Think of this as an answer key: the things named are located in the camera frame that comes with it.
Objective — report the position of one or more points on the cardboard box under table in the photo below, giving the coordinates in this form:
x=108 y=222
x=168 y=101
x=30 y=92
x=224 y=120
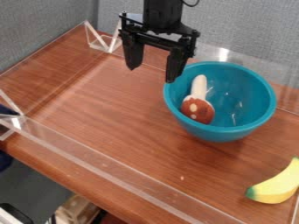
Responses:
x=76 y=211

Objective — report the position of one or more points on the clear acrylic back barrier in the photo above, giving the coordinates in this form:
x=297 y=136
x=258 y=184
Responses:
x=282 y=76

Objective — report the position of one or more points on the clear acrylic barrier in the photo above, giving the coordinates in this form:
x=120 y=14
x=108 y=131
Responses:
x=174 y=201
x=282 y=76

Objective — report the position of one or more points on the blue plastic bowl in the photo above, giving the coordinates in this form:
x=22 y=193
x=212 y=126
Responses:
x=238 y=92

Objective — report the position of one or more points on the clear acrylic front barrier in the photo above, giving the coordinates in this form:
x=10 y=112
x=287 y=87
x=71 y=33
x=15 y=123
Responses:
x=174 y=201

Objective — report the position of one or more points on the dark blue cloth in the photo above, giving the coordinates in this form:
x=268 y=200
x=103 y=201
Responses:
x=6 y=159

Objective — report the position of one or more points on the brown white toy mushroom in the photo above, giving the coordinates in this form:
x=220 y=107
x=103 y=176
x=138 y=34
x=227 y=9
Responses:
x=195 y=107

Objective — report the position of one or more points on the clear acrylic corner bracket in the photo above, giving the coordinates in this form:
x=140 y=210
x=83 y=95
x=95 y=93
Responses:
x=100 y=41

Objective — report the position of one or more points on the yellow toy banana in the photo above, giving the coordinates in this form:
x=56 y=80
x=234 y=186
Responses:
x=279 y=188

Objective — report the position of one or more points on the black white device corner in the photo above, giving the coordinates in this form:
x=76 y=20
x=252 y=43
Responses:
x=12 y=215

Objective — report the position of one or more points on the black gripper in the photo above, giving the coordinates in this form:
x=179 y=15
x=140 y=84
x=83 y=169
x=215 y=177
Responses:
x=160 y=29

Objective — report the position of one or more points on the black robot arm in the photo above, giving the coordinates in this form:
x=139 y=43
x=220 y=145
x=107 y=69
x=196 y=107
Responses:
x=166 y=5

